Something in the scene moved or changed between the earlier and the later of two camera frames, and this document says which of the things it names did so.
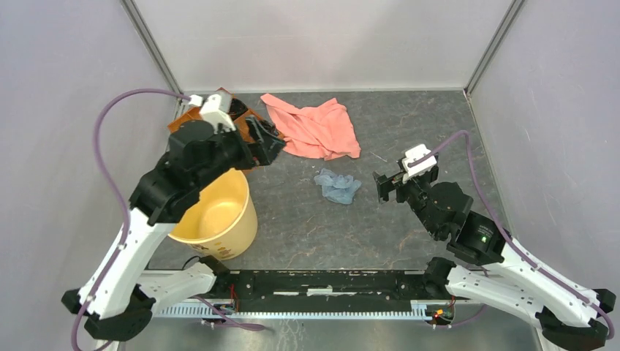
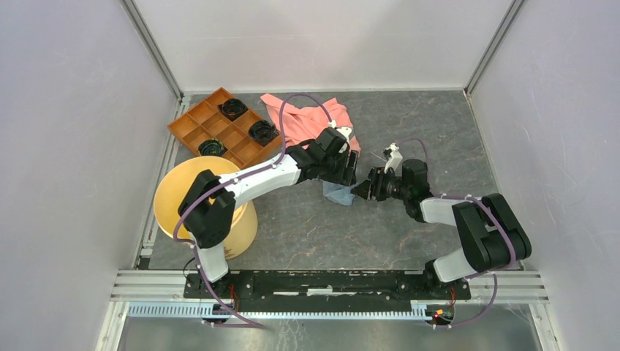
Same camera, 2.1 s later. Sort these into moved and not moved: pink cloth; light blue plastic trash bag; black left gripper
Moved: black left gripper
Not moved: pink cloth; light blue plastic trash bag
